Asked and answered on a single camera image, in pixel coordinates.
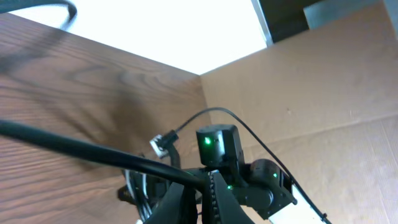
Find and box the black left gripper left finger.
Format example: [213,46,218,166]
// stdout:
[144,183,198,224]

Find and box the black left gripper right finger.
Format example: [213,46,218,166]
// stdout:
[201,172,254,224]

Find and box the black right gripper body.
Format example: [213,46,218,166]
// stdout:
[117,170,172,218]

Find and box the white USB cable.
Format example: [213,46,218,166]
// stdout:
[124,169,153,224]

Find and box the black USB cable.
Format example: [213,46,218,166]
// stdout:
[0,0,206,190]

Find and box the brown cardboard side panel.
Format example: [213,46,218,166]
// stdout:
[201,2,397,223]

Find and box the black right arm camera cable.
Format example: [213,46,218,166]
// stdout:
[175,107,332,224]

